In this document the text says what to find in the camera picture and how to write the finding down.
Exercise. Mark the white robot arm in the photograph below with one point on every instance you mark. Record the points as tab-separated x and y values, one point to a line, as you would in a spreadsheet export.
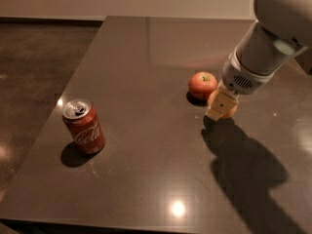
281	31

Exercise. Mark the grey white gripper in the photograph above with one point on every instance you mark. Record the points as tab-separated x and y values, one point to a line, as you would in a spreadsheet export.
242	77

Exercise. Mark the red Coca-Cola can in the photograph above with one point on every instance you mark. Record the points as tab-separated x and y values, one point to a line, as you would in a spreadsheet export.
81	119

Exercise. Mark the red apple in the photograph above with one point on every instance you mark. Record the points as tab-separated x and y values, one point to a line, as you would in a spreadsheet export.
201	85

